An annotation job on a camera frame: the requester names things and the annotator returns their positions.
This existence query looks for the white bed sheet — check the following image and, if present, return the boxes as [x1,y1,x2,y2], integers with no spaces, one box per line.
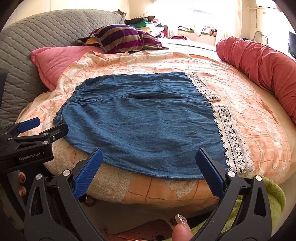
[160,38,216,55]

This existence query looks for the blue denim lace-trimmed pants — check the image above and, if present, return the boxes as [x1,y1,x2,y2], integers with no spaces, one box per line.
[53,72,252,180]

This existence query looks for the green sleeve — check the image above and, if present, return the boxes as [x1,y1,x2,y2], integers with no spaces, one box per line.
[191,174,287,235]

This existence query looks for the purple striped pillow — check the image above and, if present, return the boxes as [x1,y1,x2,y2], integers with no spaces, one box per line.
[76,24,167,54]

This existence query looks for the red bolster cushion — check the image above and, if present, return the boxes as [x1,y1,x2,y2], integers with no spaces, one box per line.
[216,37,295,123]

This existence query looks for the grey quilted headboard cover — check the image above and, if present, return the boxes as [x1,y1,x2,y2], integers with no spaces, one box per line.
[1,9,126,128]

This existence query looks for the clothes on window sill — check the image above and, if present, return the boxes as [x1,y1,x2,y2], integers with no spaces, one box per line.
[178,25,217,37]

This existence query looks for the left hand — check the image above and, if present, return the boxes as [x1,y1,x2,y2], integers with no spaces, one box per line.
[18,172,27,196]

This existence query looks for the pile of clothes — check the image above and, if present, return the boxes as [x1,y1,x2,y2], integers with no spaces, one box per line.
[125,16,168,38]

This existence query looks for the pink quilted pillow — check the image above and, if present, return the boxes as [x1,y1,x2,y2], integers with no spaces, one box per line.
[31,46,105,91]

